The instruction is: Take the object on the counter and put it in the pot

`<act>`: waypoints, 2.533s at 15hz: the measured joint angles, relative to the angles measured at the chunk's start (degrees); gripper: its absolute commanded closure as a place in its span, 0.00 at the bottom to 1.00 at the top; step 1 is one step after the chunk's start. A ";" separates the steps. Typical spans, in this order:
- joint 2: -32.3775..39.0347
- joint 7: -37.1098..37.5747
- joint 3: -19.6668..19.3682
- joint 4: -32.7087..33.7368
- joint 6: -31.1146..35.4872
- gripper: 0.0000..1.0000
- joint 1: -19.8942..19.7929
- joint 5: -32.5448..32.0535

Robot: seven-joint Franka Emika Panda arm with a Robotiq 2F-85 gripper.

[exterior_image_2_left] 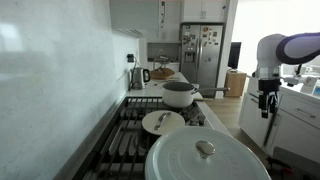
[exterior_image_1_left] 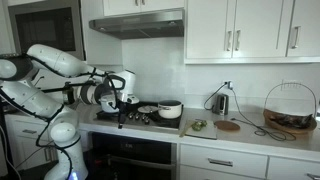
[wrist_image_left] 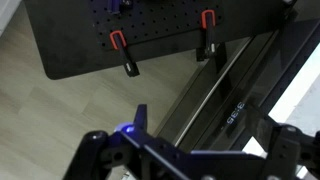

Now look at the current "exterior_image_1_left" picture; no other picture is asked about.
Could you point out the round wooden trivet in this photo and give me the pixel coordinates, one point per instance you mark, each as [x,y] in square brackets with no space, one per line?
[227,125]

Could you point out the wooden spatula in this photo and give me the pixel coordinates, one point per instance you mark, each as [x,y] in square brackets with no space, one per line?
[185,130]

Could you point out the white cutting board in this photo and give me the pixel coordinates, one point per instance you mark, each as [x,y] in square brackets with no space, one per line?
[208,132]

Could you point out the white lower cabinet door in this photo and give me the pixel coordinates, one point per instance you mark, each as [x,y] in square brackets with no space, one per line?
[30,153]

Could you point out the white cabinet above hood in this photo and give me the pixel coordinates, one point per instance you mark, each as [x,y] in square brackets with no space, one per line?
[156,6]

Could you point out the black cooktop knob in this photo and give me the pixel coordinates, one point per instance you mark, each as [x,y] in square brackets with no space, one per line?
[147,120]
[136,116]
[130,115]
[142,117]

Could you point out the white wall power outlet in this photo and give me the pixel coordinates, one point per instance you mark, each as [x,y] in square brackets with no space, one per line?
[228,84]

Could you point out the black gas cooktop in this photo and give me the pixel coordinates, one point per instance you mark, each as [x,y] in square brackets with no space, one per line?
[160,122]

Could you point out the small green broccoli floret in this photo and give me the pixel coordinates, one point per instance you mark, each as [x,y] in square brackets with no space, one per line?
[203,123]

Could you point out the black clamp on pole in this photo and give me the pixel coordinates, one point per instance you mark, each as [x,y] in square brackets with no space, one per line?
[68,95]

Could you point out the stainless steel range hood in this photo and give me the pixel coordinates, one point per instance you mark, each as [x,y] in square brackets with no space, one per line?
[140,25]

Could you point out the stainless steel microwave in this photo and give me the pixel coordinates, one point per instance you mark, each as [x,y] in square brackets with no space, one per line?
[45,30]

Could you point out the black camera stand pole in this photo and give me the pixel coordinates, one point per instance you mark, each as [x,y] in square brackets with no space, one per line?
[55,88]

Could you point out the round green broccoli floret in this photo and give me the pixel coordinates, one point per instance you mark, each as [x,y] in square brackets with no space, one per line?
[196,127]

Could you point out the white upper cabinet door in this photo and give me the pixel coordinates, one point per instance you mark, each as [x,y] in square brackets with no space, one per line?
[260,30]
[310,30]
[208,30]

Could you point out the small silver electric kettle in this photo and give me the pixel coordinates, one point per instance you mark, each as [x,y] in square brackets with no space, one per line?
[220,104]

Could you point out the white cabinet door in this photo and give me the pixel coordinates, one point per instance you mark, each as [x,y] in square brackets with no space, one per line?
[208,30]
[260,30]
[310,30]
[30,153]

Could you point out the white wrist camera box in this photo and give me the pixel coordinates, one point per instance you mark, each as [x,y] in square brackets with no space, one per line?
[133,99]

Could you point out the white drawer front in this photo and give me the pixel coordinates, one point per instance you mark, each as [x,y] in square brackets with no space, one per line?
[20,128]
[293,170]
[243,160]

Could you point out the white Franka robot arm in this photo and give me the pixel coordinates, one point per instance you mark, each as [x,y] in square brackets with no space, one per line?
[50,60]

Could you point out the black built-in oven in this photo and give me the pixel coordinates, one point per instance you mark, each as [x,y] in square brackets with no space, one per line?
[143,150]

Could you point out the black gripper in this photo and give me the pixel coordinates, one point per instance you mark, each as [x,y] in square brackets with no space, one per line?
[122,108]

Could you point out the dark items in basket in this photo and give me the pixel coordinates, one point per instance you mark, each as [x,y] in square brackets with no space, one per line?
[295,120]

